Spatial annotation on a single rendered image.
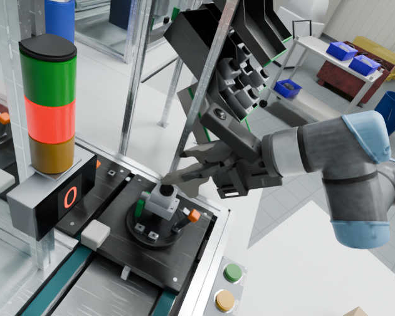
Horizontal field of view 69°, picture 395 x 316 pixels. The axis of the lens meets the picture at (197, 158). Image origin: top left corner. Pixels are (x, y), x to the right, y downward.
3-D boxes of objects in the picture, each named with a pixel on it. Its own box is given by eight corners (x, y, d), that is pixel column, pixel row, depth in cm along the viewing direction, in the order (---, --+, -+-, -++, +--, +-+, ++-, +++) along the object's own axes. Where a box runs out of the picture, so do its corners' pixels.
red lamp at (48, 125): (83, 129, 35) (85, 96, 32) (54, 150, 32) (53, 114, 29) (49, 112, 36) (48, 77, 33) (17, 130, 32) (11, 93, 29)
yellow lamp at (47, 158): (82, 158, 39) (83, 130, 36) (55, 180, 35) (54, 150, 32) (51, 142, 39) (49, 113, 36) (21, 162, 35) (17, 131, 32)
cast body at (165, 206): (177, 207, 66) (184, 188, 62) (168, 221, 63) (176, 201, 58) (145, 191, 67) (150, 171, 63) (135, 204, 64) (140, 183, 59)
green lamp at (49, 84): (85, 94, 32) (88, 54, 29) (53, 113, 28) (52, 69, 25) (48, 76, 33) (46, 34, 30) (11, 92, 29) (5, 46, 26)
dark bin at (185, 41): (252, 110, 80) (273, 95, 75) (234, 128, 70) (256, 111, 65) (190, 28, 78) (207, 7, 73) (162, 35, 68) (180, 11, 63)
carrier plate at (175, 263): (211, 216, 78) (214, 212, 77) (177, 296, 60) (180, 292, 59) (135, 177, 80) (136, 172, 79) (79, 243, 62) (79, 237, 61)
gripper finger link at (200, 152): (189, 174, 62) (219, 177, 55) (177, 152, 60) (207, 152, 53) (197, 165, 64) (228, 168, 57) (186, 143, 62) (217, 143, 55)
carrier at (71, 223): (130, 175, 81) (138, 142, 73) (73, 240, 62) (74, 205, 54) (58, 138, 83) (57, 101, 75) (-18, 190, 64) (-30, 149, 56)
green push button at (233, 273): (240, 271, 69) (243, 268, 67) (236, 286, 65) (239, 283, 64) (225, 264, 69) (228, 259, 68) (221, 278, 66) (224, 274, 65)
